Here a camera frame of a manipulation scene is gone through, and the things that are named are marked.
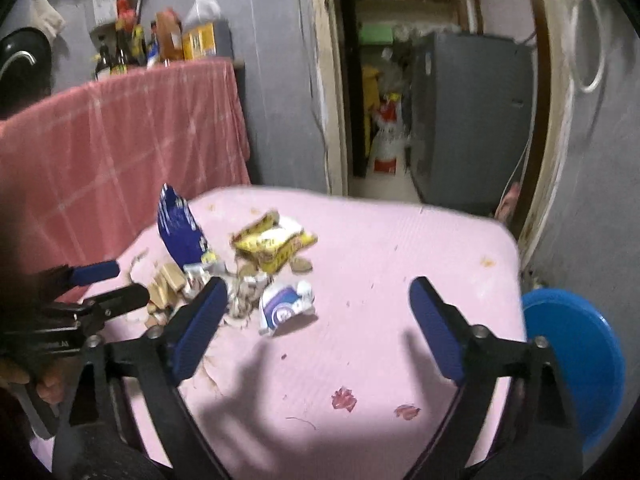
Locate white cord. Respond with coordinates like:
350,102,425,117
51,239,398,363
557,0,613,93

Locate blue plastic basin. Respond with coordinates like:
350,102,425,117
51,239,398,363
520,287,627,453

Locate pink cloth item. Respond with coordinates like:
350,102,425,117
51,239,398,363
497,182,521,221

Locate grey cabinet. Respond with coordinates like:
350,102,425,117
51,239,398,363
405,30,536,217

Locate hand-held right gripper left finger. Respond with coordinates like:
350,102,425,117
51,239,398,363
52,276,231,480

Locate yellow snack wrapper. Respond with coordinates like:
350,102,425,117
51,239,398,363
234,220,319,276
230,209,281,242

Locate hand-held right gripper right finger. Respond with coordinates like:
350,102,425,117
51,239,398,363
409,276,585,480

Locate white hanging cloth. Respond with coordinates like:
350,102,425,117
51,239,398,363
30,0,67,36

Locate pile of peanut shells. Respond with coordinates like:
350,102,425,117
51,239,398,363
125,255,271,332

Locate tan wafer pieces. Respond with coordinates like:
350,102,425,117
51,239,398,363
146,260,190,312

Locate red white bag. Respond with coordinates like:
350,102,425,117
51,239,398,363
369,92,408,176

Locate pink checked cloth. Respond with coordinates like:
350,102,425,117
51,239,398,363
0,57,252,306

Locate white blue crumpled wrapper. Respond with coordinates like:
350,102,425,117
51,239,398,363
257,280,317,337

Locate blue snack packet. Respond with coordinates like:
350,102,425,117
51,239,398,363
157,183,208,267

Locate dark glass bottle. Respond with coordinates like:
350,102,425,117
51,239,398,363
94,35,113,82
112,30,132,76

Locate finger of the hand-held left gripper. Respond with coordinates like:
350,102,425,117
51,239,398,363
82,283,151,319
27,260,122,294

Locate red capped bottle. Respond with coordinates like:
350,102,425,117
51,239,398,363
116,0,138,36

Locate black round pan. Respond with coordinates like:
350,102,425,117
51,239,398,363
0,27,53,117

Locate green box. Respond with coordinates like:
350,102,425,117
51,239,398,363
359,25,398,46

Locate blue label bottle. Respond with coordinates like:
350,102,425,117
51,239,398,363
146,21,161,68

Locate person's left hand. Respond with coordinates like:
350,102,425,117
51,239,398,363
0,355,68,406

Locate yellow bag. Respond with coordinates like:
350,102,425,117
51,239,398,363
361,65,383,111

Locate orange brown bottle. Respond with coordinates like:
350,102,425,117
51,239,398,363
155,7,185,63

